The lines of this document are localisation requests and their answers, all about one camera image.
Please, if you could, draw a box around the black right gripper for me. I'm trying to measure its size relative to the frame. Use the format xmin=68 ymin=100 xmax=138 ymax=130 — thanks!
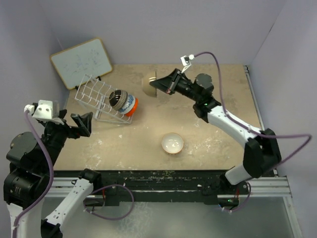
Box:
xmin=150 ymin=69 xmax=201 ymax=103

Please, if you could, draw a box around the beige brown ceramic bowl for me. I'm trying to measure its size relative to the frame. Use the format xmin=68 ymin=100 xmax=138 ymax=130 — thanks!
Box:
xmin=142 ymin=71 xmax=157 ymax=97

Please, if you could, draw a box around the white wire dish rack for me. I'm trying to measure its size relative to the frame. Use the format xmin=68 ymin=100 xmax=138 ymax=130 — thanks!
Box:
xmin=74 ymin=74 xmax=132 ymax=124

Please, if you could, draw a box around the orange plastic bowl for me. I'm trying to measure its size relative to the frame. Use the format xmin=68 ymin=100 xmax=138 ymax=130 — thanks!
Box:
xmin=125 ymin=98 xmax=138 ymax=117

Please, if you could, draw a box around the blue patterned ceramic bowl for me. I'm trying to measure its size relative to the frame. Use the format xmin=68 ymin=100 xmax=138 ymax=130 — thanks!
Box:
xmin=118 ymin=94 xmax=135 ymax=115

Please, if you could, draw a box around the black glossy bowl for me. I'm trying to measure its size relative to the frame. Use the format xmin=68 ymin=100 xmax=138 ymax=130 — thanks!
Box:
xmin=108 ymin=90 xmax=128 ymax=111

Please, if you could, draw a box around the white ceramic bowl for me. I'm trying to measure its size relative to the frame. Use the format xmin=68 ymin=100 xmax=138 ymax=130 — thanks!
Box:
xmin=161 ymin=132 xmax=184 ymax=155

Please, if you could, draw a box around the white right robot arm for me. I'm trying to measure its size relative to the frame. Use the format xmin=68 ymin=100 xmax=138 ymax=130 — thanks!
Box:
xmin=143 ymin=69 xmax=281 ymax=194

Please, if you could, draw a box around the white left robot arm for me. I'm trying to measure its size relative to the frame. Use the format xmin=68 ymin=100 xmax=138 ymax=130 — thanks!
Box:
xmin=3 ymin=109 xmax=102 ymax=238

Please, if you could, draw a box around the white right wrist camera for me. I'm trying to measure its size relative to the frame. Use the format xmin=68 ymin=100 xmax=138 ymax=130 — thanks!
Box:
xmin=180 ymin=54 xmax=195 ymax=73

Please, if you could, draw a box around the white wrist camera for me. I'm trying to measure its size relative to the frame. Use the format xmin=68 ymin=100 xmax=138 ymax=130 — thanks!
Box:
xmin=180 ymin=54 xmax=195 ymax=73
xmin=24 ymin=100 xmax=64 ymax=125

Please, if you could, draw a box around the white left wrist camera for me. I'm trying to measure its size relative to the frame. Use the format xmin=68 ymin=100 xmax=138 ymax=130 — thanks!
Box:
xmin=24 ymin=100 xmax=64 ymax=125

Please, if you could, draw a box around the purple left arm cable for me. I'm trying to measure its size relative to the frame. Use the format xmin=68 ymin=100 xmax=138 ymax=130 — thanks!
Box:
xmin=12 ymin=110 xmax=54 ymax=236

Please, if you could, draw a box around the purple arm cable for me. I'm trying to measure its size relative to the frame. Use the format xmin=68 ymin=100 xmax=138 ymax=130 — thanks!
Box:
xmin=194 ymin=51 xmax=312 ymax=214
xmin=12 ymin=110 xmax=54 ymax=236

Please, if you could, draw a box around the small whiteboard yellow frame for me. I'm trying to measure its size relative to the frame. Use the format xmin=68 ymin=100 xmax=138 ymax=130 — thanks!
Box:
xmin=50 ymin=38 xmax=112 ymax=90

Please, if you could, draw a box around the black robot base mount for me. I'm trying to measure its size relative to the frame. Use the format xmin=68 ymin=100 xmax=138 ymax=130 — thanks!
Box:
xmin=59 ymin=168 xmax=248 ymax=208

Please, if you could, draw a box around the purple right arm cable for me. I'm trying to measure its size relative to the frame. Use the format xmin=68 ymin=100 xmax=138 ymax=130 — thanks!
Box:
xmin=194 ymin=51 xmax=312 ymax=214

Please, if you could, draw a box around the aluminium frame rail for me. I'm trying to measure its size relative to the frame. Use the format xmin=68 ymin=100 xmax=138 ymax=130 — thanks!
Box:
xmin=49 ymin=64 xmax=303 ymax=238

